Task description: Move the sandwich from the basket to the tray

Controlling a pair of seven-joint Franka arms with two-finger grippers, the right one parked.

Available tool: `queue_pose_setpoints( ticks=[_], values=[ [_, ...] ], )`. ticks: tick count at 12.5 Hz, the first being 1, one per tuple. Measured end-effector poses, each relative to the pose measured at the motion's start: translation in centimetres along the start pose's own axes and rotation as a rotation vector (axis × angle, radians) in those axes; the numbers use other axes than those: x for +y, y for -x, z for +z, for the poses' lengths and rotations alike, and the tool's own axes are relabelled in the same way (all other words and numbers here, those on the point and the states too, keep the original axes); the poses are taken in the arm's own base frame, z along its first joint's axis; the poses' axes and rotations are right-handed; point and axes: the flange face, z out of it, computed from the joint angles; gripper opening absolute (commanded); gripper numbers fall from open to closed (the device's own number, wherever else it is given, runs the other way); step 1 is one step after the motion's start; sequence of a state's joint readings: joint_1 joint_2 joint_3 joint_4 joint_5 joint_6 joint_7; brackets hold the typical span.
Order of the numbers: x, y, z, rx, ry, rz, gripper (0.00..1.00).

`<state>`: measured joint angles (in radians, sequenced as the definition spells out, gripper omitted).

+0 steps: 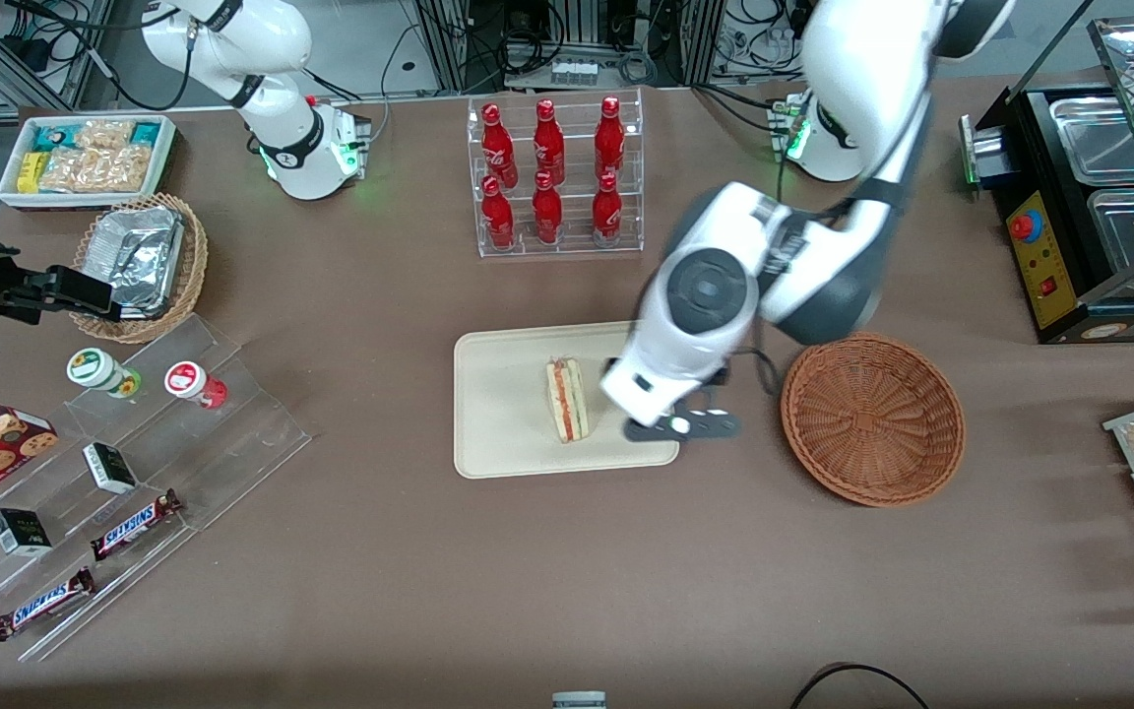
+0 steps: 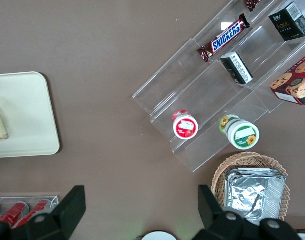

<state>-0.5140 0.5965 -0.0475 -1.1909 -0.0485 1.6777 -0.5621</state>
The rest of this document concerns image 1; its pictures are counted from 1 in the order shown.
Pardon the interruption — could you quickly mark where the triangular layered sandwich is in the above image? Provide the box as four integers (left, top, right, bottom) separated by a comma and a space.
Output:
543, 356, 592, 445

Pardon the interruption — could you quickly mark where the cream plastic tray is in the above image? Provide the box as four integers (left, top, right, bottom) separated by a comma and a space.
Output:
454, 320, 681, 481

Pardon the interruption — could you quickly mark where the light tan wicker basket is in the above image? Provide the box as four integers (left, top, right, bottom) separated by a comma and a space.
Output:
69, 192, 210, 345

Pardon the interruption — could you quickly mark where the brown round wicker basket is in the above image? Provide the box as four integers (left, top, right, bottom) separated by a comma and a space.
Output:
780, 332, 968, 509

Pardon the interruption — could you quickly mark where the aluminium foil container stack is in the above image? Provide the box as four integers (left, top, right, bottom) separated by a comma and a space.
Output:
84, 206, 186, 320

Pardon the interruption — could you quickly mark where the green-lidded sunflower cup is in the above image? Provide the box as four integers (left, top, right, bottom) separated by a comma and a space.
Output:
66, 347, 143, 400

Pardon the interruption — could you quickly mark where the white rectangular plastic tub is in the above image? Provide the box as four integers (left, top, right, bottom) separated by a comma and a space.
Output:
0, 112, 178, 211

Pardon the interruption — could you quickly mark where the large clear snack bag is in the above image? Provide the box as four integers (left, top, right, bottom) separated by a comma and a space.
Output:
39, 146, 153, 194

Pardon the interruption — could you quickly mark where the clear acrylic bottle rack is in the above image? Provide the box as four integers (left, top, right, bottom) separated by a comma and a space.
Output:
466, 88, 646, 260

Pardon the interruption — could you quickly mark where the red-lidded white cup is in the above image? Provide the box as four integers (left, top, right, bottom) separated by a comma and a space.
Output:
163, 360, 228, 411

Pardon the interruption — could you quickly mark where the red cola bottle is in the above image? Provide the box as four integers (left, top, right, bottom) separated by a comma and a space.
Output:
481, 176, 518, 250
532, 171, 565, 246
480, 102, 520, 190
532, 97, 567, 185
594, 95, 627, 180
592, 171, 625, 243

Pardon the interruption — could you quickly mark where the small clear snack bag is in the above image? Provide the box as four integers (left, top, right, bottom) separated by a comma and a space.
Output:
83, 119, 137, 150

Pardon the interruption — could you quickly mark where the small black carton box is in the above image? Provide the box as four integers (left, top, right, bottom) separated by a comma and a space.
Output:
82, 441, 139, 495
0, 507, 53, 558

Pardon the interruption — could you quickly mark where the clear acrylic stepped display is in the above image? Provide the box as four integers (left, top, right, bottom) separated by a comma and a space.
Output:
0, 314, 313, 663

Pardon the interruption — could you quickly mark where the Snickers chocolate bar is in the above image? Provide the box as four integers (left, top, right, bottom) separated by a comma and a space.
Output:
89, 488, 185, 563
0, 567, 96, 643

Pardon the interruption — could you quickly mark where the white power strip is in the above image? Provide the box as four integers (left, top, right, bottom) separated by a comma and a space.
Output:
548, 58, 600, 89

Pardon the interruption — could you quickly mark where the grey metal box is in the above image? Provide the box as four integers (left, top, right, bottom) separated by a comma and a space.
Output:
958, 113, 1013, 188

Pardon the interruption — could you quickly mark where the black food warmer appliance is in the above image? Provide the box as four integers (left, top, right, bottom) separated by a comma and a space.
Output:
961, 84, 1134, 346

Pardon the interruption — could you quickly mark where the glass display cover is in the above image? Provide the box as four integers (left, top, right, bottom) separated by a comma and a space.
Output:
1008, 0, 1134, 296

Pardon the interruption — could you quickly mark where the black-fronted left wrist camera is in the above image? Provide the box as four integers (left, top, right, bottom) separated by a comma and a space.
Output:
623, 406, 743, 443

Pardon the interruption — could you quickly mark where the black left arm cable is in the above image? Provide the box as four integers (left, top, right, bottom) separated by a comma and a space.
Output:
730, 345, 784, 397

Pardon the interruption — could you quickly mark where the black looped cable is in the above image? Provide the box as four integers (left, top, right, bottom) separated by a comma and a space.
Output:
787, 662, 933, 709

